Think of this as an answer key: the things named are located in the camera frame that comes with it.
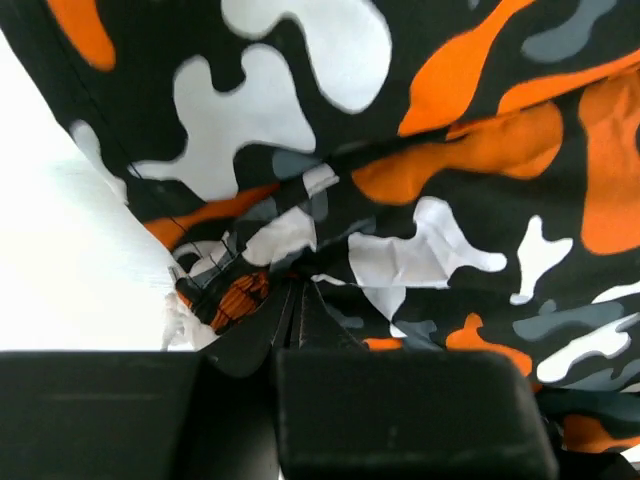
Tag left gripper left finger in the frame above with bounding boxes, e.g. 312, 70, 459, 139
1, 282, 296, 479

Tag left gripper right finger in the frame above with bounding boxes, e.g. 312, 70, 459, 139
274, 283, 558, 479

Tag camouflage patterned shorts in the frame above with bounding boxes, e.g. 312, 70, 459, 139
1, 1, 639, 453

